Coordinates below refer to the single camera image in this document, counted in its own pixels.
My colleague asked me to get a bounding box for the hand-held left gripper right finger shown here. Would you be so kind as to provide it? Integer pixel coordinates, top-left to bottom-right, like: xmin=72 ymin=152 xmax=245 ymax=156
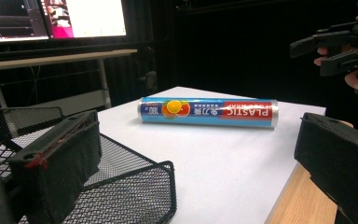
xmin=293 ymin=112 xmax=358 ymax=224

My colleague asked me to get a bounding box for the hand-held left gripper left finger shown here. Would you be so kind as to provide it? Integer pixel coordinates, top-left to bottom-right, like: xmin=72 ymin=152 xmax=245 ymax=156
xmin=7 ymin=109 xmax=103 ymax=224

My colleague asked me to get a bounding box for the black wire mesh basket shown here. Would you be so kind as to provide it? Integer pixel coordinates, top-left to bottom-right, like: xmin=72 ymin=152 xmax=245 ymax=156
xmin=0 ymin=95 xmax=178 ymax=224

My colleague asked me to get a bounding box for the plastic wrap box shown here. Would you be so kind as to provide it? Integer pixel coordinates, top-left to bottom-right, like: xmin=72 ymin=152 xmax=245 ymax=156
xmin=136 ymin=96 xmax=280 ymax=129

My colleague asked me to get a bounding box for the white metal-legged desk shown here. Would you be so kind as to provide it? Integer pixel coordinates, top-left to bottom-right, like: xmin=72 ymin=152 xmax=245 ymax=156
xmin=0 ymin=48 xmax=139 ymax=117

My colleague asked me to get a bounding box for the bright-screen computer monitor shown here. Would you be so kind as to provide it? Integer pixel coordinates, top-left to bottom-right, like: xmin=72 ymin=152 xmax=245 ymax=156
xmin=40 ymin=0 xmax=128 ymax=40

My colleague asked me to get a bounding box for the dark-screen computer monitor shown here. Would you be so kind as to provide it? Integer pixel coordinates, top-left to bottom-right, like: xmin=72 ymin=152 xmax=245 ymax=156
xmin=0 ymin=0 xmax=49 ymax=44

